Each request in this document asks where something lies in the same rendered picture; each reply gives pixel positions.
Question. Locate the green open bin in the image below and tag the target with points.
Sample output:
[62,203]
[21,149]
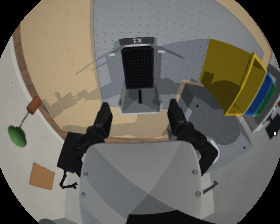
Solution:
[269,95]

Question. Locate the blue bin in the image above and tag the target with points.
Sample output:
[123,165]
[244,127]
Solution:
[260,95]

